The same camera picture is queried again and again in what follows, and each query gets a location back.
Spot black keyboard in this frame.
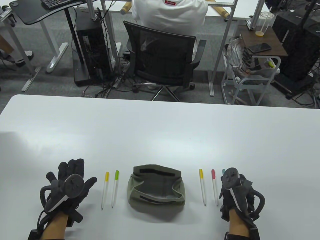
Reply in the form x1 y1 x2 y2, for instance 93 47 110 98
40 0 83 10

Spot white desk leg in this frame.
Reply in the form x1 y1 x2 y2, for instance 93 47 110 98
40 21 69 73

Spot white twist pen red cap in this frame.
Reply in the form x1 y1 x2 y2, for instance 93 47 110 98
211 169 218 207

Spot clear plastic bag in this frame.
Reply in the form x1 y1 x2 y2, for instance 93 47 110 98
223 37 253 75

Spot white twist pen yellow cap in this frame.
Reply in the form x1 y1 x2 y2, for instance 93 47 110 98
199 169 207 207
101 171 110 211

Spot person's left hand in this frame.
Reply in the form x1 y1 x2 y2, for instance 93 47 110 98
40 158 97 227

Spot white background desk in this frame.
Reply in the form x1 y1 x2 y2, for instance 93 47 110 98
100 0 253 21

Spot black wrist-mounted device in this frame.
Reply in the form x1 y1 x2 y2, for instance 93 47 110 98
246 220 260 240
28 229 45 240

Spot person's right hand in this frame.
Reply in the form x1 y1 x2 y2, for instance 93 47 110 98
219 172 256 222

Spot white cart with brown top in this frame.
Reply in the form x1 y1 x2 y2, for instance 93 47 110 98
221 25 288 105

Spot black smartphone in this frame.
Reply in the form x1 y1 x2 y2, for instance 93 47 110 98
247 42 272 53

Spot black computer tower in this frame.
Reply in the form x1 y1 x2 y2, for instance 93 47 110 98
74 11 113 87

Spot large black equipment case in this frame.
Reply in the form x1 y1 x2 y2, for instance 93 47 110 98
272 11 320 82

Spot black floor cables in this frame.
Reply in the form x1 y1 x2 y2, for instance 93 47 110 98
82 70 135 98

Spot white twist pen green cap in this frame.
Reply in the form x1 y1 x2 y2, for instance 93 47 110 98
111 170 119 209

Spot clear plastic cup with straw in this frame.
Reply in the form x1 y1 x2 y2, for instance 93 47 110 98
255 7 275 37

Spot person's right forearm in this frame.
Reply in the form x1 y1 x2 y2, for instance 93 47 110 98
226 209 250 240

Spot grey white tracking controller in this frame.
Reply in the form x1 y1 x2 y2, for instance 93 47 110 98
39 174 85 213
220 168 265 220

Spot black mesh office chair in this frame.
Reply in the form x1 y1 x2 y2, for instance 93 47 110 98
123 21 207 102

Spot green fabric pencil pouch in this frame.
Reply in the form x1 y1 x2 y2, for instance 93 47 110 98
127 164 186 207

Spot black curved standing desk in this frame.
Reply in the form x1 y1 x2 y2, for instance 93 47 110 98
9 0 87 25

